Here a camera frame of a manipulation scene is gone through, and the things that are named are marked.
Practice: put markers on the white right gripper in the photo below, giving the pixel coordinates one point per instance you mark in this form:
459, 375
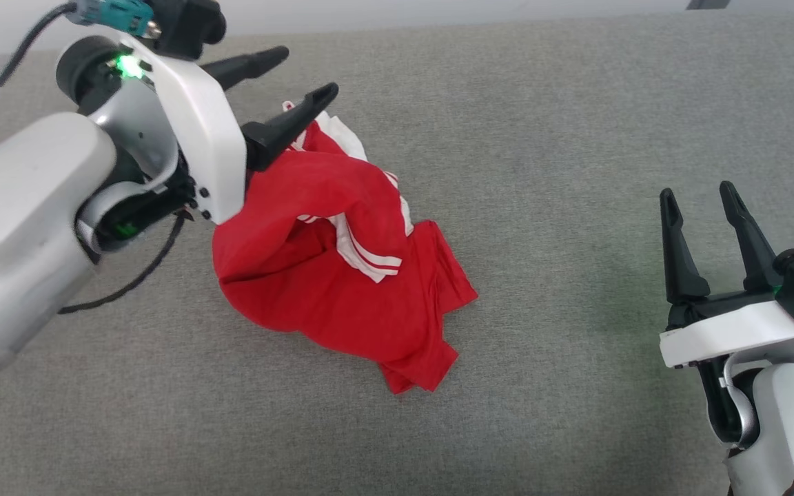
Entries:
728, 331

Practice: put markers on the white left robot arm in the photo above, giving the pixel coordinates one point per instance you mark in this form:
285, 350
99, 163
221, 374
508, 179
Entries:
18, 227

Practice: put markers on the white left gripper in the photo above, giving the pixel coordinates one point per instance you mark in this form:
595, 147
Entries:
207, 138

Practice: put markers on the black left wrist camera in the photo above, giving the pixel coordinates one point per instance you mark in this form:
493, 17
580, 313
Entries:
187, 24

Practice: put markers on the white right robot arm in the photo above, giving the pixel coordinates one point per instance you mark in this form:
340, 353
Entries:
783, 413

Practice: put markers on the red garment with white stripes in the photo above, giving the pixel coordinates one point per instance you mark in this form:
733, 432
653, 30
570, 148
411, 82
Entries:
369, 324

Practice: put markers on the dark grey background object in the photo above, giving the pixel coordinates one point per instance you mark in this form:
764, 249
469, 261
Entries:
707, 3

